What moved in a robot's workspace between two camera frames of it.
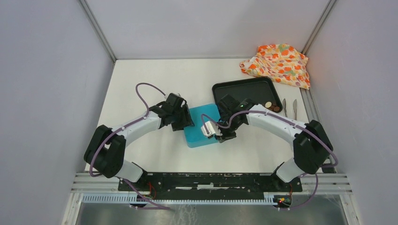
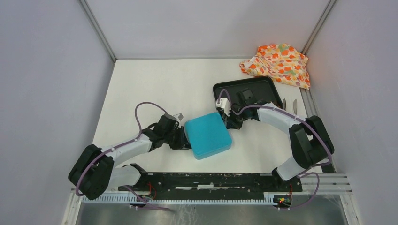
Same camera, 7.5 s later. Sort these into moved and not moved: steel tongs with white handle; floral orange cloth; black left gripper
Moved: black left gripper
Not moved: floral orange cloth; steel tongs with white handle
